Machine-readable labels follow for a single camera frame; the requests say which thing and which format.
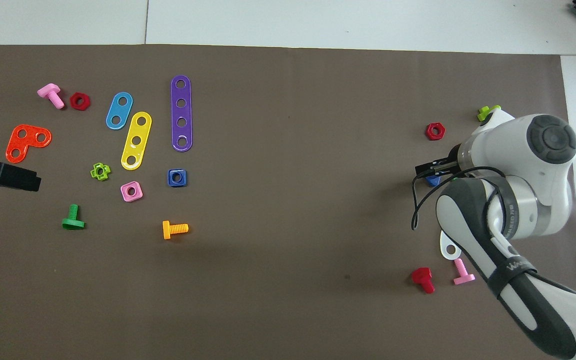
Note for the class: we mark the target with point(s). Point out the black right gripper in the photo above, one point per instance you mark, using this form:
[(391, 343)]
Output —
[(435, 169)]

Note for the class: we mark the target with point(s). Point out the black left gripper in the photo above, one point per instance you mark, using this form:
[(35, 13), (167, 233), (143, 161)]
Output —
[(15, 177)]

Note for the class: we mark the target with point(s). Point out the blue triangle-head screw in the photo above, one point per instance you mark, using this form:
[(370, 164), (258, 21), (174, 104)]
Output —
[(433, 181)]

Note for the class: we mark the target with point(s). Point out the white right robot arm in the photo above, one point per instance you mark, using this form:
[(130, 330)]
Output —
[(508, 145)]

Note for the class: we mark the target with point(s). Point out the red hex nut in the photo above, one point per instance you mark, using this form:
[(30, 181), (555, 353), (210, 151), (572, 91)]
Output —
[(428, 132), (73, 101)]

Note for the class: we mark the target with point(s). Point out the green plastic screw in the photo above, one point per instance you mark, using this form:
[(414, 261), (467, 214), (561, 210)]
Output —
[(73, 212)]

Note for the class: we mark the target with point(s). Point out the lime green cross screw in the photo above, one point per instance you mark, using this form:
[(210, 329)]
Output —
[(483, 114)]

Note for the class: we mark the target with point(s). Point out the lime green cross nut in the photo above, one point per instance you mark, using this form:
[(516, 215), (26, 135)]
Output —
[(94, 172)]

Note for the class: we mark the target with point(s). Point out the pink plastic screw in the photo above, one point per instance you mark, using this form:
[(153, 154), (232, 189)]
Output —
[(464, 277), (50, 91)]

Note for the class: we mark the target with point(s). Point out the red plastic screw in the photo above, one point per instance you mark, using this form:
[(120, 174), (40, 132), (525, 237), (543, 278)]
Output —
[(422, 276)]

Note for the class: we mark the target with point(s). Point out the pink square nut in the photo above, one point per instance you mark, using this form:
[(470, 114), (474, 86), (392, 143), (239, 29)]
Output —
[(124, 196)]

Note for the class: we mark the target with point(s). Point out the blue square nut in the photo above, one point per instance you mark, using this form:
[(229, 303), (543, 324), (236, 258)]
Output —
[(170, 182)]

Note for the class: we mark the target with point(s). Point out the orange plastic screw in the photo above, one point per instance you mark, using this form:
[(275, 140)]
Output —
[(178, 229)]

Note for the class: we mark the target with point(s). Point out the orange L-shaped plate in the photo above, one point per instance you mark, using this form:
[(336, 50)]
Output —
[(31, 135)]

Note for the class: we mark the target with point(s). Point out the white curved plate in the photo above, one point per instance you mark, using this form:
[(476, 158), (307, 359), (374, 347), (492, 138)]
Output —
[(445, 255)]

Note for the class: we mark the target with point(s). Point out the blue two-hole strip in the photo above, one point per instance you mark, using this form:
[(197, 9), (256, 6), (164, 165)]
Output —
[(119, 111)]

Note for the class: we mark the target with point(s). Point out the yellow three-hole strip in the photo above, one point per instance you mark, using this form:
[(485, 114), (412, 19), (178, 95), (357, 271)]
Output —
[(139, 131)]

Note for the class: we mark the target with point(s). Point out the purple four-hole strip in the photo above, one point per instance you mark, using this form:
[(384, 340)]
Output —
[(181, 112)]

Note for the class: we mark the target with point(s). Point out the brown table mat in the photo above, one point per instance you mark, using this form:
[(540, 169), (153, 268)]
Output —
[(288, 280)]

